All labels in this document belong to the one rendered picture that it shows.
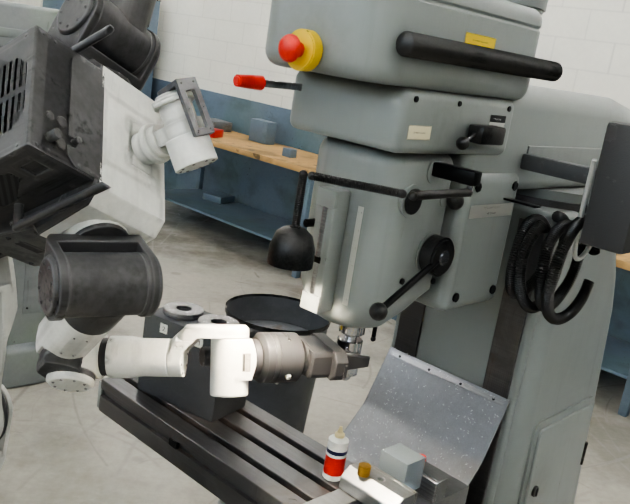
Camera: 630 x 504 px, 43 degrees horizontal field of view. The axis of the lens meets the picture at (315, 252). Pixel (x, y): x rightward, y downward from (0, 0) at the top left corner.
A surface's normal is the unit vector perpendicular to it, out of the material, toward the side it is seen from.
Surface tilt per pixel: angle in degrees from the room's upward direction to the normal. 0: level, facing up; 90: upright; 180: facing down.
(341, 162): 90
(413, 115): 90
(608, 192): 90
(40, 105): 60
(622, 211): 90
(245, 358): 71
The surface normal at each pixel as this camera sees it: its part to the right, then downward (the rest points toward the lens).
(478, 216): 0.72, 0.28
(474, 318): -0.68, 0.08
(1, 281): -0.41, 0.16
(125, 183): 0.85, -0.30
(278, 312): 0.04, 0.19
